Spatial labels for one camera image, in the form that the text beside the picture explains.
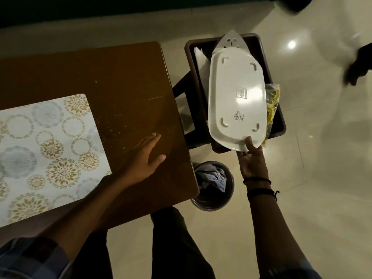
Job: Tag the person's right hand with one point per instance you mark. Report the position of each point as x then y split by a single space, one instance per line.
252 165

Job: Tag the person's left hand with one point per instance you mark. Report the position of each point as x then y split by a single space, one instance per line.
139 165

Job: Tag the clear zip bag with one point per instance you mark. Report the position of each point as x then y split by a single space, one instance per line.
271 107

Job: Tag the leaf print serving tray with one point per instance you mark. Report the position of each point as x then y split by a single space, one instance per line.
235 95

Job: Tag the floral placemat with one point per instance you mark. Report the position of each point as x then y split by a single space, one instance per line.
43 156

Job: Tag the brown plastic tray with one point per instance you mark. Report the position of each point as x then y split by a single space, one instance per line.
194 81

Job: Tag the white paper napkins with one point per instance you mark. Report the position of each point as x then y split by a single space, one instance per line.
201 56

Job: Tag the steel smiley napkin holder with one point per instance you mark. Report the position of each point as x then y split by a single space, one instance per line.
232 40

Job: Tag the person's left forearm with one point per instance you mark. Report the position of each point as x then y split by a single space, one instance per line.
87 215

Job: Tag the person's right forearm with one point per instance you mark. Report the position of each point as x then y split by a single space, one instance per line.
273 229

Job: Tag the thin black wristband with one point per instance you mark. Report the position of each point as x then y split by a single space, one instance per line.
257 179

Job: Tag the crumpled paper trash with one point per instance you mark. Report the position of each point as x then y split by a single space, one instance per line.
215 178

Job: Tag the round metal waste bin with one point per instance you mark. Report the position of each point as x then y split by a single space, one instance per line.
213 201

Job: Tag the brown wooden table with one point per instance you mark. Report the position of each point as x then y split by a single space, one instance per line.
125 84

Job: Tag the black plastic stool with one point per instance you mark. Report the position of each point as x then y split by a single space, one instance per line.
180 92

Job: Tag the dark trousers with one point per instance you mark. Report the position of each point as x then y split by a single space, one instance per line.
174 246

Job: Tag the plaid shirt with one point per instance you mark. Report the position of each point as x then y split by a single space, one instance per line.
29 261

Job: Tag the black and blue backpack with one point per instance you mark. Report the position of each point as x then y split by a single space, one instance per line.
296 4

